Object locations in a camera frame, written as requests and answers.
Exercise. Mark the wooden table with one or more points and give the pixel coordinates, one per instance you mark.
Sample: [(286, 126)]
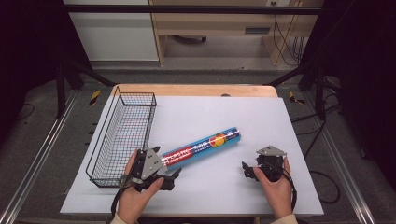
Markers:
[(193, 90)]

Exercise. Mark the aluminium floor rail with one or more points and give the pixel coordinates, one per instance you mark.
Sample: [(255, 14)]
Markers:
[(339, 155), (34, 155)]

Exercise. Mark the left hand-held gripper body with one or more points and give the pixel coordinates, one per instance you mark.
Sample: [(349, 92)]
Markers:
[(150, 165)]

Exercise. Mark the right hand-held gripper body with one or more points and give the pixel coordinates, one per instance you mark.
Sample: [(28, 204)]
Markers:
[(269, 163)]

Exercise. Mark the person's right hand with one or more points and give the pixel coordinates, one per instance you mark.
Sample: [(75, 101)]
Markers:
[(277, 196)]

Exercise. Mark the wooden desk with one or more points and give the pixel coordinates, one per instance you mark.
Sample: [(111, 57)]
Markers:
[(214, 25)]

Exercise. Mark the black curtain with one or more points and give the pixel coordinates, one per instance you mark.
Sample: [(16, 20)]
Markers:
[(28, 56), (364, 77)]

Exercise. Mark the black metal stand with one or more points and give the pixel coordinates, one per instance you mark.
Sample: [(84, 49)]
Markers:
[(60, 87), (319, 90)]

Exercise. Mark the black metal frame bar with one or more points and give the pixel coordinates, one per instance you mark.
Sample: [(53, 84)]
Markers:
[(186, 9)]

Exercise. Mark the blue printed wrap roll tube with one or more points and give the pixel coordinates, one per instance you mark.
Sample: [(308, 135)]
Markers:
[(201, 148)]

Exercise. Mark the white table sheet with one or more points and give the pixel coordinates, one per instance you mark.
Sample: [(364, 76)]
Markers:
[(224, 186)]

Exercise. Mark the yellow black tape marker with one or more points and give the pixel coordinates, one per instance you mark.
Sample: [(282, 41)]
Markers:
[(95, 97), (294, 98)]

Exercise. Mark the white cabinet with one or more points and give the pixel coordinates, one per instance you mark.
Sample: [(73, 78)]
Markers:
[(115, 34)]

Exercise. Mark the person's left hand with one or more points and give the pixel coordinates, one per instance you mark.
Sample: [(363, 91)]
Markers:
[(134, 199)]

